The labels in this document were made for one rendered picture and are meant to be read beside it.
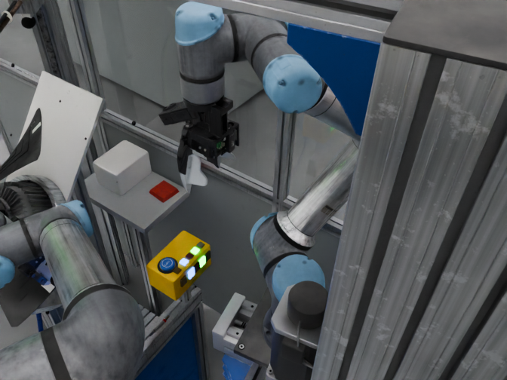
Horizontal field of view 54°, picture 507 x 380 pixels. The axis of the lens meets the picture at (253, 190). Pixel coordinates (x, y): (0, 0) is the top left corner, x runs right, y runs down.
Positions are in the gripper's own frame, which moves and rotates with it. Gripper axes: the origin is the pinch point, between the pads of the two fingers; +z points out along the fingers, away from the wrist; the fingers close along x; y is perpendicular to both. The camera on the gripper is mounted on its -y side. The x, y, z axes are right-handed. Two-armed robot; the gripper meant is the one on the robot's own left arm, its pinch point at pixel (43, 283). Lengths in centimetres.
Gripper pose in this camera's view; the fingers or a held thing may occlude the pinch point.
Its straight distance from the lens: 127.0
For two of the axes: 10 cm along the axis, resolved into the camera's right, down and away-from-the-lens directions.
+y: 5.5, -7.5, 3.7
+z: 1.5, 5.2, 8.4
